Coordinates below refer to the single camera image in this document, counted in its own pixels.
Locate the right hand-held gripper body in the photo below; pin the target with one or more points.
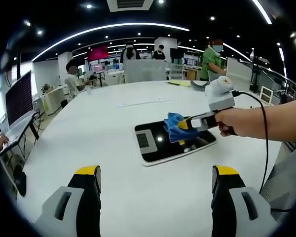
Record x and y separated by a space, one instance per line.
219 98

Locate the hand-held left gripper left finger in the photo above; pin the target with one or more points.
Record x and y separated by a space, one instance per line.
84 197

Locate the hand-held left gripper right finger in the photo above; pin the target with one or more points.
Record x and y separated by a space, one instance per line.
224 197

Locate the blue cleaning cloth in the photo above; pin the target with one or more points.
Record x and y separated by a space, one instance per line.
175 133

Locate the person's right hand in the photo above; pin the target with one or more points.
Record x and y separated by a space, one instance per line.
228 122

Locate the white standing board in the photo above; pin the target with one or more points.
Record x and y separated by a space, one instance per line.
238 74

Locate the yellow paper sheet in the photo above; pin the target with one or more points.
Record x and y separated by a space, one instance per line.
177 83

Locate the white framed box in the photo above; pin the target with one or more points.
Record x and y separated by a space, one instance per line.
266 94

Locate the grey desk partition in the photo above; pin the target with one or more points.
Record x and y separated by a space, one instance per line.
145 71

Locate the desk with black legs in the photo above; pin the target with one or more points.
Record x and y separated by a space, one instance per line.
19 134

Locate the small clear cup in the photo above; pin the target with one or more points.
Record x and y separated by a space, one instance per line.
89 91

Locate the green potted plant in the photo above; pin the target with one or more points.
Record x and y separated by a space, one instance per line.
46 88

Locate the dark computer monitor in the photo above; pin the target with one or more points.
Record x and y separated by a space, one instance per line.
18 98

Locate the curved ceiling light strip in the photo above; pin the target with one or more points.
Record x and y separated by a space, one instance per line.
108 27

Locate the ceiling air vent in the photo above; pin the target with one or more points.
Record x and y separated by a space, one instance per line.
129 5

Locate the red wall screen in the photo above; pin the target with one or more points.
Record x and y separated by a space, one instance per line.
98 53

